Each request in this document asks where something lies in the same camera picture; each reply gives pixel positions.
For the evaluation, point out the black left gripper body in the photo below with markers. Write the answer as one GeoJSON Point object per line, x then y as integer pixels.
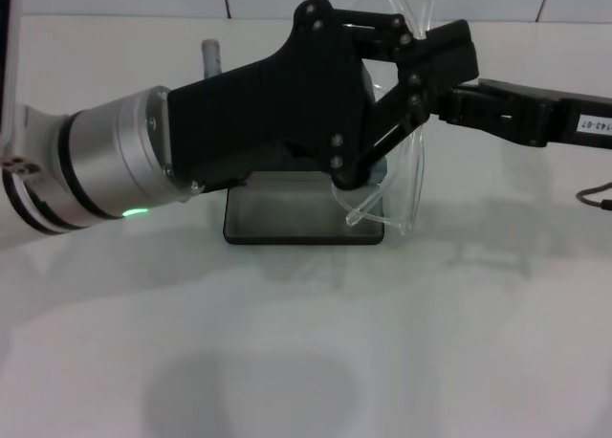
{"type": "Point", "coordinates": [277, 113]}

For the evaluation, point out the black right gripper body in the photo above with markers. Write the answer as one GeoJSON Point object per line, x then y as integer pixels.
{"type": "Point", "coordinates": [588, 117]}

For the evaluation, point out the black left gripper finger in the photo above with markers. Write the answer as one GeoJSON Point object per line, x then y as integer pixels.
{"type": "Point", "coordinates": [382, 34]}
{"type": "Point", "coordinates": [430, 79]}

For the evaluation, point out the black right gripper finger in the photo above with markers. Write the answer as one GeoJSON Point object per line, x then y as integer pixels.
{"type": "Point", "coordinates": [497, 113]}

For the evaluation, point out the black glasses case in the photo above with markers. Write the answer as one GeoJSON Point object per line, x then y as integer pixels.
{"type": "Point", "coordinates": [287, 218]}

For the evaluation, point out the clear transparent glasses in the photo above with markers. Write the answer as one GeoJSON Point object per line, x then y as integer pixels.
{"type": "Point", "coordinates": [411, 194]}

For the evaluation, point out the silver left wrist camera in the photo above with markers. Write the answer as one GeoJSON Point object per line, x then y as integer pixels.
{"type": "Point", "coordinates": [7, 50]}

